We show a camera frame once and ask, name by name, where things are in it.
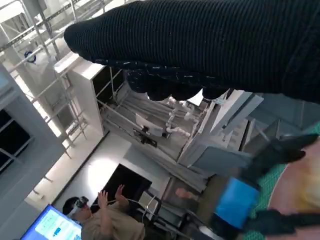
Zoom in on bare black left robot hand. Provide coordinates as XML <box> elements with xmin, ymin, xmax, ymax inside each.
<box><xmin>209</xmin><ymin>133</ymin><xmax>320</xmax><ymax>240</ymax></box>

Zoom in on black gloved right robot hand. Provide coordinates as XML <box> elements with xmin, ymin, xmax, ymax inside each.
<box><xmin>63</xmin><ymin>0</ymin><xmax>320</xmax><ymax>104</ymax></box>

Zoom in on pink bowl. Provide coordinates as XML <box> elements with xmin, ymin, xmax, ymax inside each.
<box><xmin>266</xmin><ymin>147</ymin><xmax>320</xmax><ymax>216</ymax></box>

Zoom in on long orange toy bread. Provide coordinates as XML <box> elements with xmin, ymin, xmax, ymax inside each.
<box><xmin>296</xmin><ymin>158</ymin><xmax>320</xmax><ymax>209</ymax></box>

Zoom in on green cutting mat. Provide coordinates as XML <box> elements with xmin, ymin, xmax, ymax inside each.
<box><xmin>246</xmin><ymin>124</ymin><xmax>320</xmax><ymax>240</ymax></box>

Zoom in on bright white screen panel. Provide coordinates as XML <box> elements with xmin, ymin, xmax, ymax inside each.
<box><xmin>186</xmin><ymin>91</ymin><xmax>203</xmax><ymax>107</ymax></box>

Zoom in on white desktop monitor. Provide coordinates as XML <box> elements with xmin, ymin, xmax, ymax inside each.
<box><xmin>134</xmin><ymin>112</ymin><xmax>164</xmax><ymax>138</ymax></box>

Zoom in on black blank monitor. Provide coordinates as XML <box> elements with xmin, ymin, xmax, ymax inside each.
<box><xmin>93</xmin><ymin>163</ymin><xmax>153</xmax><ymax>208</ymax></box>

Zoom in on person wearing headset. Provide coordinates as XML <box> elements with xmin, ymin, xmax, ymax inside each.
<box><xmin>62</xmin><ymin>184</ymin><xmax>146</xmax><ymax>240</ymax></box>

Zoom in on white shelf black panels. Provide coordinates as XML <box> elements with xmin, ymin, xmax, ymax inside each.
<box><xmin>54</xmin><ymin>53</ymin><xmax>125</xmax><ymax>136</ymax></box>

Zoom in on black white VR headset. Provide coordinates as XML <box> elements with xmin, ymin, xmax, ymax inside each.
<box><xmin>69</xmin><ymin>196</ymin><xmax>90</xmax><ymax>214</ymax></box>

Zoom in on round blue white sign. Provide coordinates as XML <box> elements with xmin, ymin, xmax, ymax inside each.
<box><xmin>23</xmin><ymin>50</ymin><xmax>36</xmax><ymax>63</ymax></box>

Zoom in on blue monitor with light panel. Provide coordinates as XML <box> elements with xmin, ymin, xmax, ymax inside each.
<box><xmin>19</xmin><ymin>204</ymin><xmax>83</xmax><ymax>240</ymax></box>

